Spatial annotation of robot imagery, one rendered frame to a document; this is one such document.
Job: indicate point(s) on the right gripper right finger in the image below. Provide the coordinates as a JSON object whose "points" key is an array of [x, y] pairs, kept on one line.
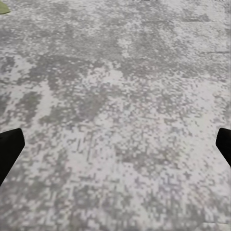
{"points": [[223, 142]]}

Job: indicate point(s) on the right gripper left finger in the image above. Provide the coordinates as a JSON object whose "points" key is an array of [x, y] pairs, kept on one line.
{"points": [[12, 143]]}

